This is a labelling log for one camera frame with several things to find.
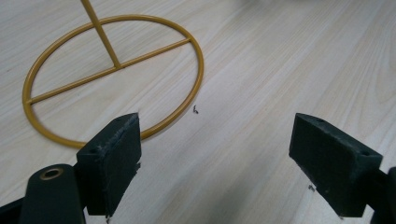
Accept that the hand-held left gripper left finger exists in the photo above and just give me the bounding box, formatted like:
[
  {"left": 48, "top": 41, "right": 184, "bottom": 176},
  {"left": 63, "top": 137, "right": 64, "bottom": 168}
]
[{"left": 75, "top": 112, "right": 143, "bottom": 218}]

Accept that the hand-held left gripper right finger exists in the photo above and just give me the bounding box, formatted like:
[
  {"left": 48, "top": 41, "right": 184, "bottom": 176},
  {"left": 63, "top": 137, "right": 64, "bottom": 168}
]
[{"left": 288, "top": 112, "right": 384, "bottom": 218}]

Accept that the gold metal wire stand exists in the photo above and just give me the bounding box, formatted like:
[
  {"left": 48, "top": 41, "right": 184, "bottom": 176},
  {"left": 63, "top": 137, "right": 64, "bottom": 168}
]
[{"left": 21, "top": 0, "right": 205, "bottom": 149}]

